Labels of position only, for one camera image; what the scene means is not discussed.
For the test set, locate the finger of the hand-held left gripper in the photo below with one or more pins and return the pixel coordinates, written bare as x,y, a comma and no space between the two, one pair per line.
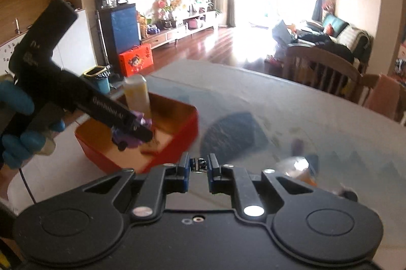
139,130

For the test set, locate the pale grey bag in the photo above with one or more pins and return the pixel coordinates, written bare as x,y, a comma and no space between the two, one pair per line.
282,33

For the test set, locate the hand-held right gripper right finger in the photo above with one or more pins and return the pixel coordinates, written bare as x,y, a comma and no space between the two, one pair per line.
212,176

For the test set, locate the purple toy car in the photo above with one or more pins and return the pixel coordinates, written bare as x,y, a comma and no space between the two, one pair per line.
119,135

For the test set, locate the white cabinet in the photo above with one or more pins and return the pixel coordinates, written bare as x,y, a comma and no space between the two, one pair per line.
81,44

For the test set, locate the printed tablecloth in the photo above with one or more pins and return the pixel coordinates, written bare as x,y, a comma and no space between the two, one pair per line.
285,105

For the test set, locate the wooden chair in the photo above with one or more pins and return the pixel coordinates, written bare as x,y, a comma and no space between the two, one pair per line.
320,66
401,105

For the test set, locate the yellow bottle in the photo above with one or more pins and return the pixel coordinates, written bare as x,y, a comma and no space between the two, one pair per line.
136,92

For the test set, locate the red gift box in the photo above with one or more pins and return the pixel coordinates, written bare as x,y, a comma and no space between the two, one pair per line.
136,60

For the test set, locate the clear orange round object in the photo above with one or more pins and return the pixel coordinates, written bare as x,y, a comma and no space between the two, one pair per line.
296,170

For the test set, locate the white tv console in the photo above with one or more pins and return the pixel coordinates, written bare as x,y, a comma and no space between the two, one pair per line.
190,25

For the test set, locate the dark sofa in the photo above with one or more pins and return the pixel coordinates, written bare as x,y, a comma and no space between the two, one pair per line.
342,30

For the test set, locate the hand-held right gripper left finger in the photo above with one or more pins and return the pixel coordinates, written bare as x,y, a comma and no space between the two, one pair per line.
185,176

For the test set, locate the person's left hand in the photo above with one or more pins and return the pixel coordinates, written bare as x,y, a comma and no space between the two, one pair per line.
16,103

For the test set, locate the small black metal part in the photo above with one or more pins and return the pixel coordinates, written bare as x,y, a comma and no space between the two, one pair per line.
199,164

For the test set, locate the black cabinet blue front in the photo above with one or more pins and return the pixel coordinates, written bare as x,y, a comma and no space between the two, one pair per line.
122,28

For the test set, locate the blue trash bin black bag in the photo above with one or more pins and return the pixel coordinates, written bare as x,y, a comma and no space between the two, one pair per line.
101,86

